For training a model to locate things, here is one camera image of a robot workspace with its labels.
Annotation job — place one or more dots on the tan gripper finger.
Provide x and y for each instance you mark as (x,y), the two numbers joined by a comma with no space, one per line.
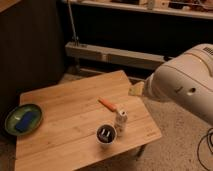
(136,89)

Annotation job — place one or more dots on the small white bottle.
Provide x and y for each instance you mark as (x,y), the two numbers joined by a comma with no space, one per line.
(120,121)

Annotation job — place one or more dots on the wooden shelf with clutter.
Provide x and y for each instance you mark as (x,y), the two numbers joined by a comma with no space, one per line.
(147,8)

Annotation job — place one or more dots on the metal pole stand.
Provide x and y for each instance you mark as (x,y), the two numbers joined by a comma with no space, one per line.
(74,37)

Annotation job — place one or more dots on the white cup with dark contents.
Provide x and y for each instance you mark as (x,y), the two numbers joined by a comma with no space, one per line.
(106,135)

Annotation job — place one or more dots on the orange pepper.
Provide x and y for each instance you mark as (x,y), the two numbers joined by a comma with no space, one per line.
(107,104)

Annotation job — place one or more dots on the blue sponge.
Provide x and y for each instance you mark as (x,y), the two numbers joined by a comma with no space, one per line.
(24,123)

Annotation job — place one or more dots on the green ceramic plate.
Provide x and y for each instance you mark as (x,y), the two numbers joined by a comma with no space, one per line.
(16,114)

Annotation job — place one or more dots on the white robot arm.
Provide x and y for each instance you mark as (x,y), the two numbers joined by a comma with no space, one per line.
(187,80)

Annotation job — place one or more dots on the bamboo folding table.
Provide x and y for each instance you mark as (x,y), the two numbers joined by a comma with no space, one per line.
(66,139)

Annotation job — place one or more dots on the dark wooden cabinet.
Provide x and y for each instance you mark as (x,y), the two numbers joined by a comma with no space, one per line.
(31,49)

